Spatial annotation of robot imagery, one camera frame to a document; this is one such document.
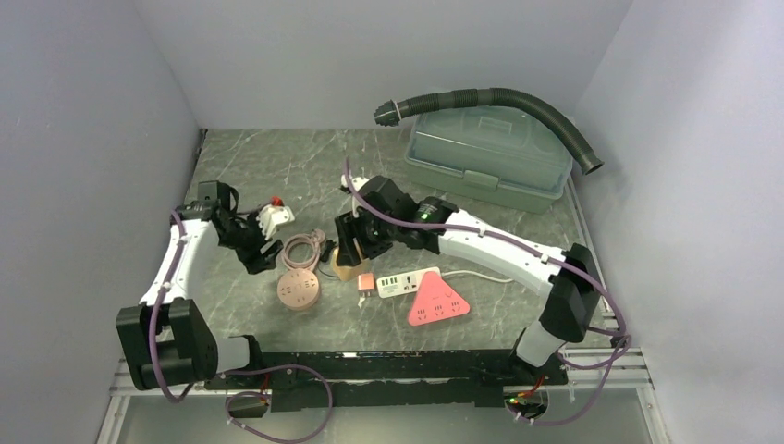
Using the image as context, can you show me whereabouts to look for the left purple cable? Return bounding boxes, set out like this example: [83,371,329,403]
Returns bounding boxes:
[148,208,335,444]

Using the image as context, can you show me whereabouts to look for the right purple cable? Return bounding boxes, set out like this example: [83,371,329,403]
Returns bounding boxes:
[342,156,632,428]

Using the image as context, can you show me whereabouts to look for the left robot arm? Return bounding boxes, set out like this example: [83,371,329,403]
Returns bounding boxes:
[116,180,295,397]

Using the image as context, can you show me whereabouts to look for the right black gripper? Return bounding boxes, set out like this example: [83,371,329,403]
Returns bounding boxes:
[335,206,399,266]

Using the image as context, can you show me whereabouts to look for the green plastic storage box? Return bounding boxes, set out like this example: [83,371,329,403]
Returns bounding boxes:
[404,106,573,214]

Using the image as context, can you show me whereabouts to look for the pink triangular power strip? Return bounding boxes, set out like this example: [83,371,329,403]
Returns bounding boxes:
[407,272,471,327]

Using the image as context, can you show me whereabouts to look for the aluminium frame rail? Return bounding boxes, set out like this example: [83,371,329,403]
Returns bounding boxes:
[108,346,655,399]

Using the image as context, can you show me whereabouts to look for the tan cube socket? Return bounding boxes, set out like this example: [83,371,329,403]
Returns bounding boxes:
[330,250,371,282]

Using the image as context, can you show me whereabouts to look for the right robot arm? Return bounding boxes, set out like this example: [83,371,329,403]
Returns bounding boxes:
[335,174,601,384]

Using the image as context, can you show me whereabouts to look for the salmon cube plug adapter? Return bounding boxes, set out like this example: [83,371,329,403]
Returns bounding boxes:
[357,273,375,308]

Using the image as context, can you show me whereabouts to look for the purple cable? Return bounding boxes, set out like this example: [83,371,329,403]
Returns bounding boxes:
[148,208,335,444]
[342,156,632,428]

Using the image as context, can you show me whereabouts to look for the round pink power socket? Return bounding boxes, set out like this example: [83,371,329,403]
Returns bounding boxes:
[276,268,321,311]

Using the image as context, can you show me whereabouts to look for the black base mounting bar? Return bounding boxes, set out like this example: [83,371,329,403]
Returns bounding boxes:
[204,349,568,413]

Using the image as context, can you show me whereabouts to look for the pink coiled socket cable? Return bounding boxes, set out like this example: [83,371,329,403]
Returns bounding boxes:
[280,228,328,273]

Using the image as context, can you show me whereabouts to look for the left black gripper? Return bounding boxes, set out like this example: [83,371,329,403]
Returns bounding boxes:
[218,205,284,274]

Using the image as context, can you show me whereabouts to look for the black corrugated hose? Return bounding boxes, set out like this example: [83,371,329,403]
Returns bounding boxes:
[374,86,606,177]

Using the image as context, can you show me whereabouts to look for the white power strip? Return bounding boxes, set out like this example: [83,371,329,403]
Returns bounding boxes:
[375,266,441,299]

